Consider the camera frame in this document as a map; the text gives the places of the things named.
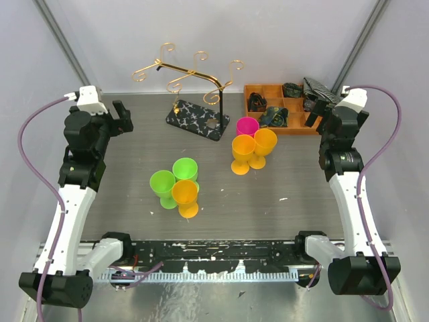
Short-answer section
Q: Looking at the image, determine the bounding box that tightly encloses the green goblet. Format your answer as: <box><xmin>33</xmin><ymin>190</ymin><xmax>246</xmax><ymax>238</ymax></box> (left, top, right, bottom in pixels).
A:
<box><xmin>172</xmin><ymin>158</ymin><xmax>200</xmax><ymax>191</ymax></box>
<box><xmin>149</xmin><ymin>170</ymin><xmax>177</xmax><ymax>209</ymax></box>

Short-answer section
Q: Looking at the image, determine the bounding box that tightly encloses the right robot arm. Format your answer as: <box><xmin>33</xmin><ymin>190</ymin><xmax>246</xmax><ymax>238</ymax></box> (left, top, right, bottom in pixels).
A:
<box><xmin>294</xmin><ymin>99</ymin><xmax>401</xmax><ymax>296</ymax></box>

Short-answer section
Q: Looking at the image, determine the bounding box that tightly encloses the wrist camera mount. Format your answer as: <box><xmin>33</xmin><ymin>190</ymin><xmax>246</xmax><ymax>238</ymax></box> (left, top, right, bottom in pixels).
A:
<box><xmin>336</xmin><ymin>86</ymin><xmax>367</xmax><ymax>113</ymax></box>
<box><xmin>64</xmin><ymin>85</ymin><xmax>109</xmax><ymax>115</ymax></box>

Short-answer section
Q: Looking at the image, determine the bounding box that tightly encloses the orange goblet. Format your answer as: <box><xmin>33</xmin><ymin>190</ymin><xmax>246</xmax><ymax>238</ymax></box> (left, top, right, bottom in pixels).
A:
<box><xmin>249</xmin><ymin>127</ymin><xmax>278</xmax><ymax>170</ymax></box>
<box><xmin>172</xmin><ymin>180</ymin><xmax>199</xmax><ymax>219</ymax></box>
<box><xmin>231</xmin><ymin>135</ymin><xmax>255</xmax><ymax>175</ymax></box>

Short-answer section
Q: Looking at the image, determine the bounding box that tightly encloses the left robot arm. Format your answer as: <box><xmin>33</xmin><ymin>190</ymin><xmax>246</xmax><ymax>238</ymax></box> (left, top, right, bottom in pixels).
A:
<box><xmin>18</xmin><ymin>101</ymin><xmax>134</xmax><ymax>309</ymax></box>

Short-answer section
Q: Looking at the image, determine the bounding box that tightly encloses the grey slotted cable duct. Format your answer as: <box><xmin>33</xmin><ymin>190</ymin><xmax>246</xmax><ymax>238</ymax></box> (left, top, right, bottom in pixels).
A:
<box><xmin>97</xmin><ymin>270</ymin><xmax>299</xmax><ymax>283</ymax></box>

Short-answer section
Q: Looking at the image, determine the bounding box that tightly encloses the gold wire wine glass rack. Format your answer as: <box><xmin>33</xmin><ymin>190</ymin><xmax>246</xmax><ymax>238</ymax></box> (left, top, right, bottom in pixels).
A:
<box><xmin>131</xmin><ymin>42</ymin><xmax>245</xmax><ymax>142</ymax></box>

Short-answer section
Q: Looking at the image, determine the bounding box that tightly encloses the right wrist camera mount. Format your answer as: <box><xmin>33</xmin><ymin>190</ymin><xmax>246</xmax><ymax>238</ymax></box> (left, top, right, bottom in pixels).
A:
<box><xmin>336</xmin><ymin>86</ymin><xmax>367</xmax><ymax>113</ymax></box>

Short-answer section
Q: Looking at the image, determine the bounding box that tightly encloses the black white striped cloth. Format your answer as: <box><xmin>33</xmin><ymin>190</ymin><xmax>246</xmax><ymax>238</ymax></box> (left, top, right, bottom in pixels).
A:
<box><xmin>302</xmin><ymin>77</ymin><xmax>343</xmax><ymax>104</ymax></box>

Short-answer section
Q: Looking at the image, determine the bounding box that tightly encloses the green goblet front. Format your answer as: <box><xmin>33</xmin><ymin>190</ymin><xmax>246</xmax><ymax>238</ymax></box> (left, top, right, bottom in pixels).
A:
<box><xmin>149</xmin><ymin>170</ymin><xmax>177</xmax><ymax>209</ymax></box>

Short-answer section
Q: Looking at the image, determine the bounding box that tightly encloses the blue yellow floral tie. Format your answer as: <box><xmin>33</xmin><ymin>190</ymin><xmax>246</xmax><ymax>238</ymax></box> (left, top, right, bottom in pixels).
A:
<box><xmin>258</xmin><ymin>106</ymin><xmax>289</xmax><ymax>127</ymax></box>

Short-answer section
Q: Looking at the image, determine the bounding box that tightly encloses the black orange rolled tie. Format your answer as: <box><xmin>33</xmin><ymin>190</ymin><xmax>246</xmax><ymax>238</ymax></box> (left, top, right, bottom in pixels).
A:
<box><xmin>247</xmin><ymin>92</ymin><xmax>267</xmax><ymax>112</ymax></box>

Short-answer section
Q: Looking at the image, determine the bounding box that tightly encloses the green goblet back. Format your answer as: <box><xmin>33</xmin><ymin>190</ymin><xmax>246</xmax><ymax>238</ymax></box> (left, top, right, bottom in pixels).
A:
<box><xmin>172</xmin><ymin>158</ymin><xmax>200</xmax><ymax>191</ymax></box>

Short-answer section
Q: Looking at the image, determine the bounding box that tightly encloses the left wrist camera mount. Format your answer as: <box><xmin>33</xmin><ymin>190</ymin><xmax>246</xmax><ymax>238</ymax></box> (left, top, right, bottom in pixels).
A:
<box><xmin>64</xmin><ymin>85</ymin><xmax>109</xmax><ymax>115</ymax></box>

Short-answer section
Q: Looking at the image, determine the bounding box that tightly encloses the wooden compartment tray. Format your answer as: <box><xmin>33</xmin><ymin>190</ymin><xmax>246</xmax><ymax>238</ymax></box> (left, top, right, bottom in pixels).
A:
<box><xmin>244</xmin><ymin>84</ymin><xmax>322</xmax><ymax>136</ymax></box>

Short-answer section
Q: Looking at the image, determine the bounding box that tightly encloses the pink plastic goblet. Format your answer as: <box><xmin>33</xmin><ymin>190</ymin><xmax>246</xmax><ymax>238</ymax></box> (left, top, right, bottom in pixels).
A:
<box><xmin>236</xmin><ymin>117</ymin><xmax>259</xmax><ymax>138</ymax></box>

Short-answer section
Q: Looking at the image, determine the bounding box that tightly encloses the dark patterned rolled tie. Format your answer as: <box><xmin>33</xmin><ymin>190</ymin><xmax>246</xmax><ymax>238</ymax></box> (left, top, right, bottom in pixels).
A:
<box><xmin>303</xmin><ymin>94</ymin><xmax>318</xmax><ymax>112</ymax></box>

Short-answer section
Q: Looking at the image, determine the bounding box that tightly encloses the dark green floral tie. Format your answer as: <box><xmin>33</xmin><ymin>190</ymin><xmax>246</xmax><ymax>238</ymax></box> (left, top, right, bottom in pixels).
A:
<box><xmin>282</xmin><ymin>83</ymin><xmax>303</xmax><ymax>98</ymax></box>

